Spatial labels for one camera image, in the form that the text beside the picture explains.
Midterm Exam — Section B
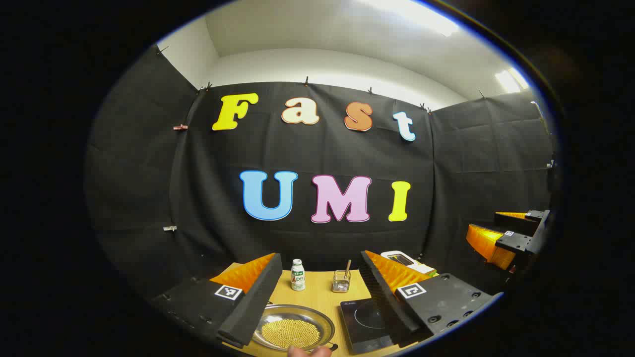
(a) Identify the black induction cooktop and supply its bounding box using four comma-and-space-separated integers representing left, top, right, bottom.
340, 297, 397, 354

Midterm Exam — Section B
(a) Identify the white bottle with green label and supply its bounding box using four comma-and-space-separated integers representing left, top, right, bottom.
291, 259, 306, 292

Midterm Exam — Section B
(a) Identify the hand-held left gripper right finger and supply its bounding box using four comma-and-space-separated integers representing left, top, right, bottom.
360, 250, 504, 348

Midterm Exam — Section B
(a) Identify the pile of yellow soybeans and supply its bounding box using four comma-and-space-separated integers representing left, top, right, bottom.
261, 319, 321, 349

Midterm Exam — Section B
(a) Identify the ceiling light panel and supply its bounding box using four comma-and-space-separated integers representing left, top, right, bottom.
495, 67, 530, 94

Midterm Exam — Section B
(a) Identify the black backdrop cloth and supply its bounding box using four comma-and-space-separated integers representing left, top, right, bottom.
84, 45, 557, 310

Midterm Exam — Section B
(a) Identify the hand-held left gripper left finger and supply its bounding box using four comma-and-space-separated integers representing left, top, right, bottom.
151, 253, 283, 349

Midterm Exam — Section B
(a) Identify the white toaster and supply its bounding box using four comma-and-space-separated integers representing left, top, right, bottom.
381, 250, 428, 274

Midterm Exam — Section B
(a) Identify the steel pot with black handle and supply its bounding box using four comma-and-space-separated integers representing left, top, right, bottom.
252, 303, 340, 352

